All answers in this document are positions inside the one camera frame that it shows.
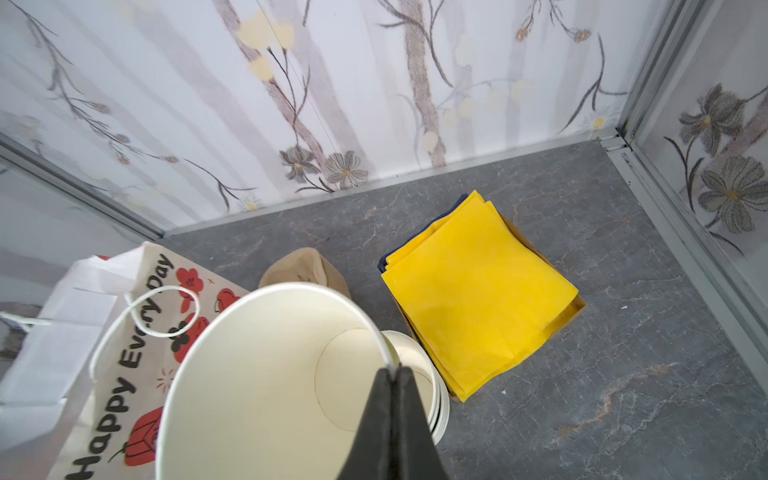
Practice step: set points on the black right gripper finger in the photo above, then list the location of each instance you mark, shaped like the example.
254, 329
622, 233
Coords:
393, 441

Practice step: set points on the green paper coffee cup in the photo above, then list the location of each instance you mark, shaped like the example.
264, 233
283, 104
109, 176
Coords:
274, 388

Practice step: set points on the brown cardboard napkin box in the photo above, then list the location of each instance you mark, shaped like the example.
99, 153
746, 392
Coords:
540, 288

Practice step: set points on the stack of paper cups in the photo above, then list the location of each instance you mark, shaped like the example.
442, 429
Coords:
431, 386

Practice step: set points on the yellow napkin stack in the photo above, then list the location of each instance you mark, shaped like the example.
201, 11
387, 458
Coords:
480, 294

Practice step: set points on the dark blue napkin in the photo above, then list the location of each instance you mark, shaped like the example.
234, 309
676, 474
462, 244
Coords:
384, 262

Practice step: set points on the red white paper gift bag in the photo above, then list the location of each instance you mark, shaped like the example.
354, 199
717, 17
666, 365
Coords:
85, 396

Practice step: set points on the aluminium corner frame post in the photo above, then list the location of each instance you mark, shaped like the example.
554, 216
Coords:
668, 44

